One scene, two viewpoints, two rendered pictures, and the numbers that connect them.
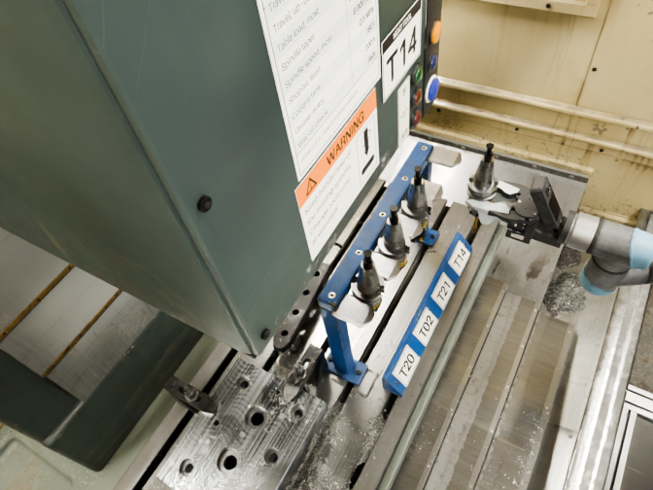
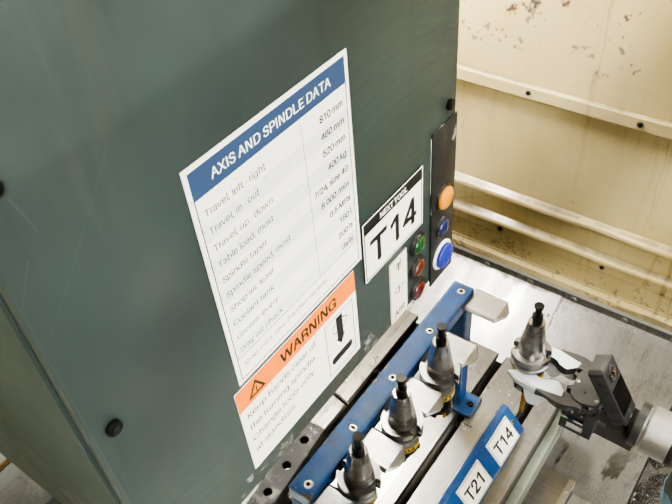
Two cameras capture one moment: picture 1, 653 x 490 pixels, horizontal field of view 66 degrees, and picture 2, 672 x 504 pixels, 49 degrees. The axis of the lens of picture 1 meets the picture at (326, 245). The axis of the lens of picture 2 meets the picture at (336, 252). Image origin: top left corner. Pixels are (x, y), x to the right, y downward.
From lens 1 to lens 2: 0.16 m
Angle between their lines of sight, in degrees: 9
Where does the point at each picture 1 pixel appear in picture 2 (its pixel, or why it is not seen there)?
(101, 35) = (21, 299)
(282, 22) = (225, 240)
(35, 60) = not seen: outside the picture
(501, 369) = not seen: outside the picture
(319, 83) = (272, 283)
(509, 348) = not seen: outside the picture
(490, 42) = (567, 156)
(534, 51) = (624, 174)
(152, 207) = (56, 428)
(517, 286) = (588, 486)
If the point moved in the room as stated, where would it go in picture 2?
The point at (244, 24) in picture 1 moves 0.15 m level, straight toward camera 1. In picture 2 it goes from (178, 252) to (167, 482)
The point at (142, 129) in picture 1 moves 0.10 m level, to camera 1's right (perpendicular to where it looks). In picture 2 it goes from (51, 369) to (240, 353)
